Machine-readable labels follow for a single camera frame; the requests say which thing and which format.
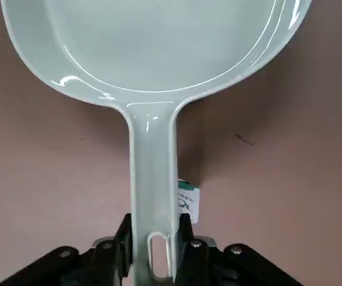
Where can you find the pale green plastic dustpan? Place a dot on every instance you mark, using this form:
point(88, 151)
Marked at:
point(159, 44)

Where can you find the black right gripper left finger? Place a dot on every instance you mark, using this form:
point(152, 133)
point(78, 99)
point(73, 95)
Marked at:
point(105, 268)

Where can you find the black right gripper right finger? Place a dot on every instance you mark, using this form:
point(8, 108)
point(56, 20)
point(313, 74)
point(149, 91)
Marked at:
point(206, 268)

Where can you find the white green paper tag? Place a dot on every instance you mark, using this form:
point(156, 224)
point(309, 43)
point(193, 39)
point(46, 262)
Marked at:
point(189, 199)

